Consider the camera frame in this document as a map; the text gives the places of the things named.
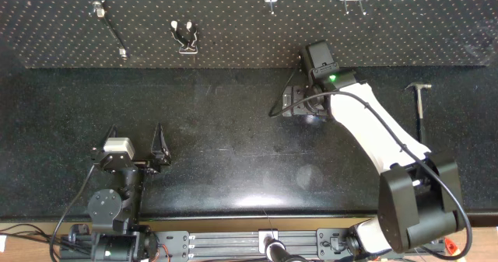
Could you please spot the red and white object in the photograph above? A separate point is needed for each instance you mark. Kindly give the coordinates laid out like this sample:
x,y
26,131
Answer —
x,y
450,247

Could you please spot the mounting rail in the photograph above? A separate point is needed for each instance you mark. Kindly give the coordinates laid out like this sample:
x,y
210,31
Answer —
x,y
225,242

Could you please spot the white tag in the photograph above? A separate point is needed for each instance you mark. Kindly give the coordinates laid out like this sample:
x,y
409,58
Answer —
x,y
2,243

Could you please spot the black pegboard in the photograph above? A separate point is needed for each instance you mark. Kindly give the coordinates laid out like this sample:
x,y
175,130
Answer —
x,y
311,32

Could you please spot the hammer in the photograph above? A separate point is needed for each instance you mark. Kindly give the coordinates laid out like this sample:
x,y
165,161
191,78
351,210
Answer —
x,y
419,106

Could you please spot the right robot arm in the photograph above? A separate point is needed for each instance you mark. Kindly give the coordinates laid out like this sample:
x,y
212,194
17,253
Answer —
x,y
362,118

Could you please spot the roll of blue tape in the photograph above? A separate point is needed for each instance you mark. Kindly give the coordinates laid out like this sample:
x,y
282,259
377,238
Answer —
x,y
314,119

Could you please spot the wrench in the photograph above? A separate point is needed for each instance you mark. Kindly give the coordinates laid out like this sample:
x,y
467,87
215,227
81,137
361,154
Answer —
x,y
113,30

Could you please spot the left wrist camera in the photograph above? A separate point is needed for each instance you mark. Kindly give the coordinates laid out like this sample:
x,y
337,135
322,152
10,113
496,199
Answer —
x,y
118,145

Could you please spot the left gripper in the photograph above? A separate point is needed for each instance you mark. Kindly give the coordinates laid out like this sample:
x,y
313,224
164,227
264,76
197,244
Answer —
x,y
118,165

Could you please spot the pliers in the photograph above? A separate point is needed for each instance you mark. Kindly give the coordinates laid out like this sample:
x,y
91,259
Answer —
x,y
184,36

